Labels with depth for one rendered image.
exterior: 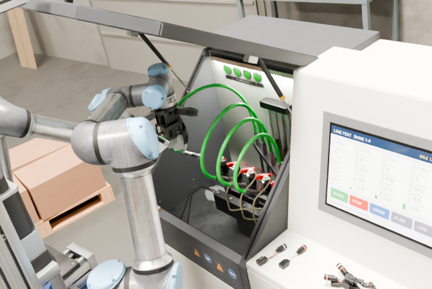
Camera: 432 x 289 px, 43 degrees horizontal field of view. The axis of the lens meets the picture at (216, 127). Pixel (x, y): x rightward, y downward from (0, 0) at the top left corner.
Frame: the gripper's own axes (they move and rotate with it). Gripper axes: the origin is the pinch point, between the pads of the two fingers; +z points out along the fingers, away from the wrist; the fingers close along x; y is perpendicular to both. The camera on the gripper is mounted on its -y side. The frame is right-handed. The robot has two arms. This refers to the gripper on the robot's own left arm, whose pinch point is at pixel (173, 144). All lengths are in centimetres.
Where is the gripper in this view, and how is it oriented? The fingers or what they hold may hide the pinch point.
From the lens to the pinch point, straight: 217.2
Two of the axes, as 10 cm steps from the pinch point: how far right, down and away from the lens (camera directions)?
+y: -5.6, 8.1, 1.7
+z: 8.3, 5.3, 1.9
